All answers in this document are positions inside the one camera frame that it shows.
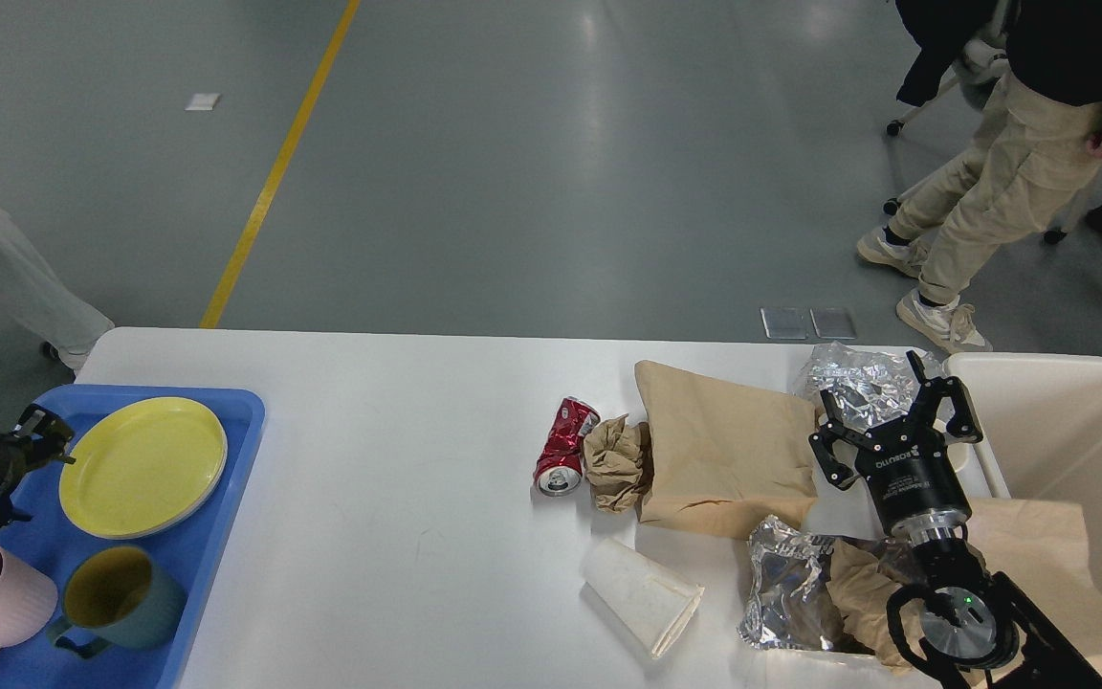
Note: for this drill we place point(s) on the beige plastic bin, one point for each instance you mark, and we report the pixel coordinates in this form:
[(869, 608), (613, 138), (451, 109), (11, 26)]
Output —
[(1042, 420)]

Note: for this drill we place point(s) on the flattened white paper cup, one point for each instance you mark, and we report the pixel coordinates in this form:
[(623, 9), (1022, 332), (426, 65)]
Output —
[(654, 602)]

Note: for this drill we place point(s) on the small crumpled brown paper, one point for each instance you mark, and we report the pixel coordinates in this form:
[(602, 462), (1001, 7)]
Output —
[(618, 464)]

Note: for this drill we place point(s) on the person in light grey trousers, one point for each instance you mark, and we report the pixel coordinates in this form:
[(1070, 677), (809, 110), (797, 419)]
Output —
[(33, 295)]

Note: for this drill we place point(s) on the teal green mug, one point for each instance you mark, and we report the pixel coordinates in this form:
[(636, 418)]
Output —
[(118, 597)]

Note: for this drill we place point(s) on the crumpled foil near bin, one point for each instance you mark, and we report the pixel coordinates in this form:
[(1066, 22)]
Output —
[(869, 387)]

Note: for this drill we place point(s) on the person in khaki trousers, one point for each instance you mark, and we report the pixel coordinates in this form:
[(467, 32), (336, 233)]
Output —
[(1039, 142)]

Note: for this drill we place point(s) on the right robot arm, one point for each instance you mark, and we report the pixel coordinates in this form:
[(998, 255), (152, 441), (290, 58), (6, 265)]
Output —
[(962, 618)]

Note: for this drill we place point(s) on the foil sheet with paper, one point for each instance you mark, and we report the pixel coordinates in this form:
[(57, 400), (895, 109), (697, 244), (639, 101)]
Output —
[(788, 606)]

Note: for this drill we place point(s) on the crumpled brown paper on foil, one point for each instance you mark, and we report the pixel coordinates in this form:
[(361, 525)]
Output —
[(863, 575)]

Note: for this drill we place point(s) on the crushed red soda can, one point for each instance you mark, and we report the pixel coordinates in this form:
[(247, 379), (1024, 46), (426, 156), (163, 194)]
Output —
[(559, 469)]

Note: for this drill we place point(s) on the yellow plastic plate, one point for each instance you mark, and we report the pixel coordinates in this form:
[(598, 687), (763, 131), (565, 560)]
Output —
[(160, 429)]

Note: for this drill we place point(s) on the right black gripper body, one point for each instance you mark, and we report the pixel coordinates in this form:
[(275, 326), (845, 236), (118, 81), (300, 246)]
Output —
[(911, 481)]

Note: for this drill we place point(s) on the brown paper bag right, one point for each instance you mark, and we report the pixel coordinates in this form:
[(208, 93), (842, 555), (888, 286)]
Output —
[(1043, 546)]

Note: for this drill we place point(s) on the white office chair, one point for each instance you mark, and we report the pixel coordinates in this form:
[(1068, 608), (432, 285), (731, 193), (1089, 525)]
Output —
[(961, 44)]

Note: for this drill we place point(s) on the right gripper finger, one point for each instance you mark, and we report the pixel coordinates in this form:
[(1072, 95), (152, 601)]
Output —
[(834, 430), (962, 426)]

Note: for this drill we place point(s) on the large brown paper bag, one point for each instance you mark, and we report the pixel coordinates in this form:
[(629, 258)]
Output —
[(724, 457)]

